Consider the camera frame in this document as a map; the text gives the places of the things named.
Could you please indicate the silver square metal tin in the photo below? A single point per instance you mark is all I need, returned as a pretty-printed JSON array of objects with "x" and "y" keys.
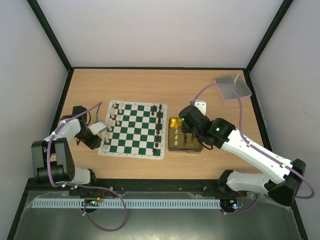
[{"x": 231, "y": 86}]

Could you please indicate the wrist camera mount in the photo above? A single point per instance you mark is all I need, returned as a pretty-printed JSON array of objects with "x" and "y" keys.
[
  {"x": 201, "y": 105},
  {"x": 97, "y": 127}
]

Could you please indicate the white slotted cable duct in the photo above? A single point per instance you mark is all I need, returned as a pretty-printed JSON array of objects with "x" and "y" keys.
[{"x": 72, "y": 203}]

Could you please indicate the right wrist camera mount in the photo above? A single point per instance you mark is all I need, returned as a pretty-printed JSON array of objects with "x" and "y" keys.
[{"x": 201, "y": 105}]

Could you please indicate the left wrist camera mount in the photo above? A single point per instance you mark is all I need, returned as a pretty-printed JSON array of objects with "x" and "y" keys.
[{"x": 97, "y": 127}]

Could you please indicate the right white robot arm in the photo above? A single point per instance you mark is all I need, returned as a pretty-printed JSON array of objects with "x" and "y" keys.
[{"x": 280, "y": 178}]

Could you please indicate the green white chess board mat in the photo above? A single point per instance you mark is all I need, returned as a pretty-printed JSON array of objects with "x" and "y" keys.
[{"x": 134, "y": 130}]

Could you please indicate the gold metal tin tray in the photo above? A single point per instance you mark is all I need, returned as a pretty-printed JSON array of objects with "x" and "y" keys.
[{"x": 179, "y": 141}]

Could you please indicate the black aluminium frame rail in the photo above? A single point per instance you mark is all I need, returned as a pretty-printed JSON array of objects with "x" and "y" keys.
[{"x": 203, "y": 187}]

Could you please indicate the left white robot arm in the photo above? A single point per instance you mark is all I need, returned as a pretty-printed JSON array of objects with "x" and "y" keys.
[{"x": 52, "y": 159}]

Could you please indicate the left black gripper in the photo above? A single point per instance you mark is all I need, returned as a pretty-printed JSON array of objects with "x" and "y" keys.
[{"x": 93, "y": 143}]

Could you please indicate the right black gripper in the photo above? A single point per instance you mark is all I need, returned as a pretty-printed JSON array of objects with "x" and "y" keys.
[{"x": 188, "y": 128}]

